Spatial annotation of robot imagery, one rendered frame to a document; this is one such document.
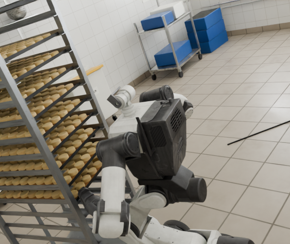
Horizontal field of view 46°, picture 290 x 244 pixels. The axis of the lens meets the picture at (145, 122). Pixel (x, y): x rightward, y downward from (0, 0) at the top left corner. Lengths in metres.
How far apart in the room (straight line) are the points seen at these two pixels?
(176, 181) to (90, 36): 3.76
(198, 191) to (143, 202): 0.28
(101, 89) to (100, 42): 1.10
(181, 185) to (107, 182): 0.43
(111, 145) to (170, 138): 0.24
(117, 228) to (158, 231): 0.70
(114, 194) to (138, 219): 0.62
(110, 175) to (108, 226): 0.18
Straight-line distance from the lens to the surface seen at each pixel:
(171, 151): 1.39
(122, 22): 5.51
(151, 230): 1.92
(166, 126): 1.33
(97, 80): 4.20
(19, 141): 1.65
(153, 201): 1.63
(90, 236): 1.79
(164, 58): 5.36
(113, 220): 1.24
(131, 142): 1.28
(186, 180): 1.58
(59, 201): 1.76
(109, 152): 1.28
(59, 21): 1.76
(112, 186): 1.23
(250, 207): 2.49
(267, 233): 2.31
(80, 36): 4.95
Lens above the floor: 1.65
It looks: 24 degrees down
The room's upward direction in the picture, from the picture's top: 20 degrees counter-clockwise
